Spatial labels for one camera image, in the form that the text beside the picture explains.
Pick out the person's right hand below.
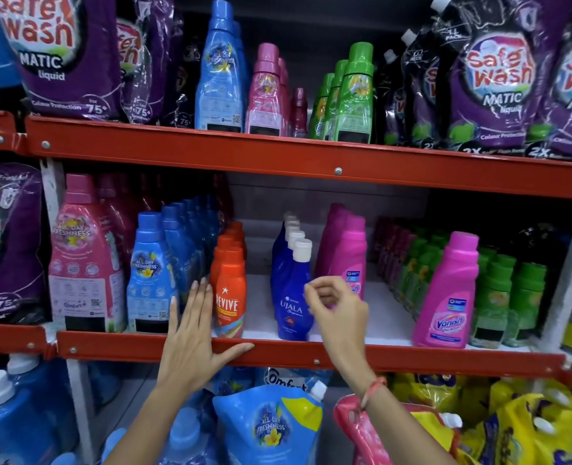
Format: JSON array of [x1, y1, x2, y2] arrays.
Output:
[[303, 274, 380, 386]]

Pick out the person's left hand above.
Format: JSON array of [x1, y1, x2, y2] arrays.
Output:
[[156, 277, 256, 398]]

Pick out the row of light blue bottles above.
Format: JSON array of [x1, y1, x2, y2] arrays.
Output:
[[126, 196, 221, 334]]

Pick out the row of maroon bottles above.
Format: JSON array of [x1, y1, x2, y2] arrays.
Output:
[[369, 216, 415, 289]]

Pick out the large pink softener bottle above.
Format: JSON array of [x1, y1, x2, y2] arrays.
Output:
[[97, 174, 139, 282], [48, 174, 128, 333]]

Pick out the rows of green bottles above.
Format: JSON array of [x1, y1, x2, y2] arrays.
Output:
[[393, 231, 548, 349]]

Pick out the small maroon bottle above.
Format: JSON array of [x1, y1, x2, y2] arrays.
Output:
[[291, 87, 309, 139]]

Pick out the green softener bottle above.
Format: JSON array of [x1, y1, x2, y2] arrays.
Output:
[[334, 41, 375, 145], [307, 72, 335, 140], [322, 59, 349, 141]]

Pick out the small pink softener bottle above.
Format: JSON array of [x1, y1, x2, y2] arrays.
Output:
[[277, 57, 291, 137], [245, 42, 283, 137]]

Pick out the light blue softener bottle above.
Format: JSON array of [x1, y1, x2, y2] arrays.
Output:
[[194, 0, 246, 133], [231, 19, 252, 102]]

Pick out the white shelf upright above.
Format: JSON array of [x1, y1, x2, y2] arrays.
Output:
[[537, 201, 572, 354], [39, 158, 98, 465]]

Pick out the white blue softener pouch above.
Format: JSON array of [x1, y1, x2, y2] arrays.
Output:
[[254, 366, 334, 394]]

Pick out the pink softener pouch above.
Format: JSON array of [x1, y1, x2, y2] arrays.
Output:
[[333, 394, 464, 465]]

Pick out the blue yellow softener pouch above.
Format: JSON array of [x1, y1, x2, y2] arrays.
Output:
[[212, 380, 328, 465]]

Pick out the large blue detergent jug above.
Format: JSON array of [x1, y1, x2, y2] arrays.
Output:
[[0, 370, 59, 465], [6, 353, 79, 451]]

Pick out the purple detergent pouch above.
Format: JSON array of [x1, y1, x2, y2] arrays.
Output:
[[162, 14, 202, 129], [401, 29, 454, 150], [526, 23, 572, 163], [430, 0, 572, 153], [116, 0, 176, 125], [0, 0, 122, 121], [0, 163, 50, 325], [378, 48, 413, 146]]

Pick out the red thread bracelet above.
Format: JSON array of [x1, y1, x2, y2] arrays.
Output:
[[360, 376, 389, 410]]

